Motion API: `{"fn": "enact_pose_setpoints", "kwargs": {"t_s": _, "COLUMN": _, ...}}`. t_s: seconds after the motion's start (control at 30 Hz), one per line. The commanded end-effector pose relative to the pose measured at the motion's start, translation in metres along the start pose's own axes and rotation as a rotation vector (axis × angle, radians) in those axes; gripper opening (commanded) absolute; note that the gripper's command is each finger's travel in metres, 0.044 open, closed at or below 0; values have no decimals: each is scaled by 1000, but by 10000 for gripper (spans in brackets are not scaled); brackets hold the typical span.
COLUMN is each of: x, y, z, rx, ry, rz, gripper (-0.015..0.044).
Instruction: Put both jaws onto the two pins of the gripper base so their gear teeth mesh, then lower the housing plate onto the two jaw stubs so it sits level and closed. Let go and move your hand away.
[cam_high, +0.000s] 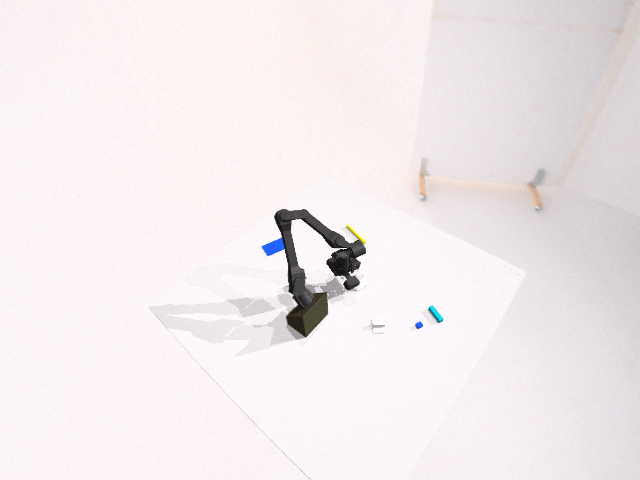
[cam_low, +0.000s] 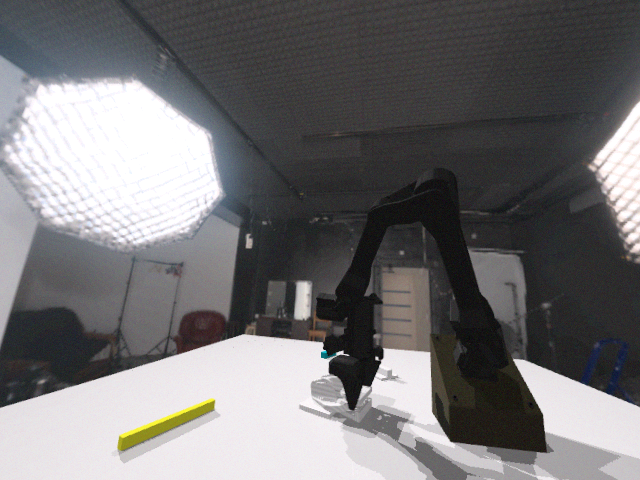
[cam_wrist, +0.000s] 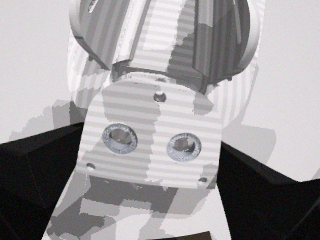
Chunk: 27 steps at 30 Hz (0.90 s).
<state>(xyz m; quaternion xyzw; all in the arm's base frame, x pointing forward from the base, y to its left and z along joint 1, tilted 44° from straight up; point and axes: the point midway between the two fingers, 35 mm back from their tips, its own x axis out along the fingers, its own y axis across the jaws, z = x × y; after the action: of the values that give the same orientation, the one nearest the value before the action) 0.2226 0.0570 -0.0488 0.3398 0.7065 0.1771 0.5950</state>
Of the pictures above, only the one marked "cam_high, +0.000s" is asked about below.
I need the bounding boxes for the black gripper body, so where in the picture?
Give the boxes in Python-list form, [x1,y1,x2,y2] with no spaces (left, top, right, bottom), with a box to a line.
[326,257,360,290]

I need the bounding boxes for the yellow flat bar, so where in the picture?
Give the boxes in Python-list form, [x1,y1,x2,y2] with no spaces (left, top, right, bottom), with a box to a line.
[347,224,366,244]

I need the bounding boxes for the teal rectangular block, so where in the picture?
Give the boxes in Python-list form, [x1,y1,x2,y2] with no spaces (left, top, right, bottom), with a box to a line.
[428,306,444,323]

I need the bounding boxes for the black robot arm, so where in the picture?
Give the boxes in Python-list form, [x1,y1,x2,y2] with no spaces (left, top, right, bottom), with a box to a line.
[274,209,367,310]

